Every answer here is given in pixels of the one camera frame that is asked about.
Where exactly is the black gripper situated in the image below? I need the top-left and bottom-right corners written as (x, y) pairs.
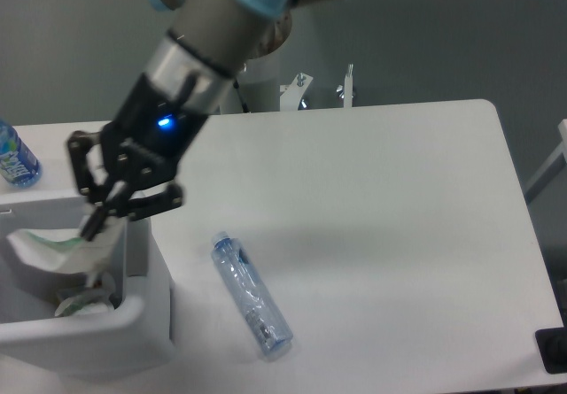
top-left (66, 74), bottom-right (209, 239)

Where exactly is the white plastic wrapper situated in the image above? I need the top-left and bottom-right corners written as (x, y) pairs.
top-left (1, 200), bottom-right (126, 288)

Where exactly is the clear plastic bottle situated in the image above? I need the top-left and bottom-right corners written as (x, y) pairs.
top-left (211, 232), bottom-right (293, 359)

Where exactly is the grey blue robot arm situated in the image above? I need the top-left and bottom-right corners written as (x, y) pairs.
top-left (67, 0), bottom-right (326, 241)

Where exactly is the trash inside bin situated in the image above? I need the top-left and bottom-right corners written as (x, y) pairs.
top-left (54, 272), bottom-right (117, 318)

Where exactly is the white plastic trash can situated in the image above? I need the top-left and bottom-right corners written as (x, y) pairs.
top-left (1, 189), bottom-right (175, 375)

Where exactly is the blue labelled water bottle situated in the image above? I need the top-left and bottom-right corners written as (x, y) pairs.
top-left (1, 120), bottom-right (42, 189)

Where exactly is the black device at table edge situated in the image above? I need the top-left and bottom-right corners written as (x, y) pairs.
top-left (535, 327), bottom-right (566, 375)

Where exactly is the black cable on pedestal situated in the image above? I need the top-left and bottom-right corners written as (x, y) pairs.
top-left (233, 79), bottom-right (251, 114)

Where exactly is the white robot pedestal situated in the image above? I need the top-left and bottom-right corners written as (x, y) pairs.
top-left (210, 6), bottom-right (294, 115)

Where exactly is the white bracket with bolts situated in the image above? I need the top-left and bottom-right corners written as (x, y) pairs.
top-left (279, 63), bottom-right (357, 112)

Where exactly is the white frame at right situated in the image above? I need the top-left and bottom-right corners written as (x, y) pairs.
top-left (524, 120), bottom-right (566, 205)

